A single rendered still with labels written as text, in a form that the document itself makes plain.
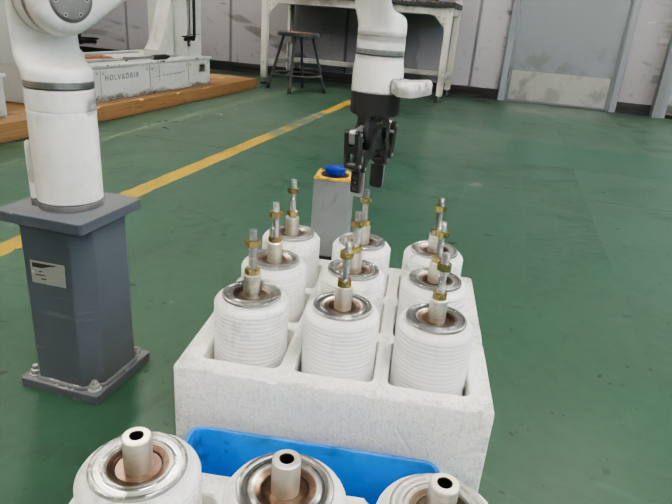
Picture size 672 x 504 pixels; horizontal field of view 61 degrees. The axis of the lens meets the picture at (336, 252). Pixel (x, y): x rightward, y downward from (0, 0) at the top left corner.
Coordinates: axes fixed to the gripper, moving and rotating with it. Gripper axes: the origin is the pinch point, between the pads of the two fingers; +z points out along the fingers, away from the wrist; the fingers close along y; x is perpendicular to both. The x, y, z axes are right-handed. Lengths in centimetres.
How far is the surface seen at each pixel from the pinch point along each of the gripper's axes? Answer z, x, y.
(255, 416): 22.7, 3.1, 32.5
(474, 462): 24.3, 28.5, 22.8
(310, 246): 10.7, -6.4, 5.6
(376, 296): 12.4, 8.9, 12.2
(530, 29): -26, -78, -469
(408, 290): 10.6, 13.1, 10.9
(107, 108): 29, -213, -129
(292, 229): 8.9, -10.2, 5.2
